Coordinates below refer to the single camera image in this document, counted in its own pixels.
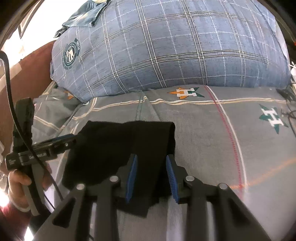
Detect black pants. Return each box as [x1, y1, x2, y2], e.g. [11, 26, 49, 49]
[62, 121, 176, 217]

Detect red sleeved left forearm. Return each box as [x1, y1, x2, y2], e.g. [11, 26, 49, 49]
[1, 202, 32, 240]

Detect left hand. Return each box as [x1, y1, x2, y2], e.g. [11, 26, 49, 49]
[8, 170, 32, 212]

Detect brown wooden headboard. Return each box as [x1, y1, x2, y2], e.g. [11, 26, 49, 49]
[1, 41, 55, 155]

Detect grey patterned bed sheet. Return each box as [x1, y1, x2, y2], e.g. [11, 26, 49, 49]
[33, 84, 295, 240]

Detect blue plaid quilt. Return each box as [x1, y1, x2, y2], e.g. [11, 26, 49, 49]
[50, 1, 290, 102]

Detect blue cloth on quilt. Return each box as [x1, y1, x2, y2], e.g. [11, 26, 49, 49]
[54, 0, 110, 38]

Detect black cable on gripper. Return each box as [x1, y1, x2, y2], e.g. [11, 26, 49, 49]
[0, 50, 65, 202]

